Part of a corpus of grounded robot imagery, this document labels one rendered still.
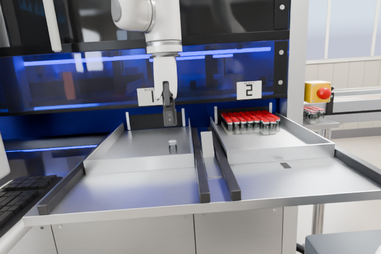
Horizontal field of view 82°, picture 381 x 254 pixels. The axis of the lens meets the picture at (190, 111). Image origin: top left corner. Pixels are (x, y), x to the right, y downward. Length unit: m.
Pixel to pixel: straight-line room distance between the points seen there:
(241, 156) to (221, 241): 0.55
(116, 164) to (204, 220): 0.51
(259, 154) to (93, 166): 0.40
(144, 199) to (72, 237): 0.67
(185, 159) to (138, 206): 0.16
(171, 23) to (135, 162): 0.33
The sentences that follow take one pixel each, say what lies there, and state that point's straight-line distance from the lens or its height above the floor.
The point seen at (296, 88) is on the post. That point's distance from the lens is 0.84.
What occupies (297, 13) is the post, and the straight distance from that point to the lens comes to 0.84.
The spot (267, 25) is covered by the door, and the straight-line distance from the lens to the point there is 0.81.
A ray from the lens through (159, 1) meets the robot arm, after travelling 0.51.
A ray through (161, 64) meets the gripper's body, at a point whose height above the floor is 1.12.
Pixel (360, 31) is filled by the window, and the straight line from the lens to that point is 3.50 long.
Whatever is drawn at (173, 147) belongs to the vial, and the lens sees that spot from 0.57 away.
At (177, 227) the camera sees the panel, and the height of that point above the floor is 0.49.
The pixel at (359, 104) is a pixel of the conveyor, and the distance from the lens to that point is 1.12.
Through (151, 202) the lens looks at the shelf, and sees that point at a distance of 0.44.
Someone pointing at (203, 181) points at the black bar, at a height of 0.90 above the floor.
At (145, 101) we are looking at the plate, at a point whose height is 1.00.
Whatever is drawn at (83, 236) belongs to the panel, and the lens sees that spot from 1.07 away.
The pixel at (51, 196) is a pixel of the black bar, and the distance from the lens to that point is 0.50.
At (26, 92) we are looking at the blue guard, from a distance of 0.91.
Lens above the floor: 1.13
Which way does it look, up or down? 13 degrees down
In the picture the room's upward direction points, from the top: 4 degrees counter-clockwise
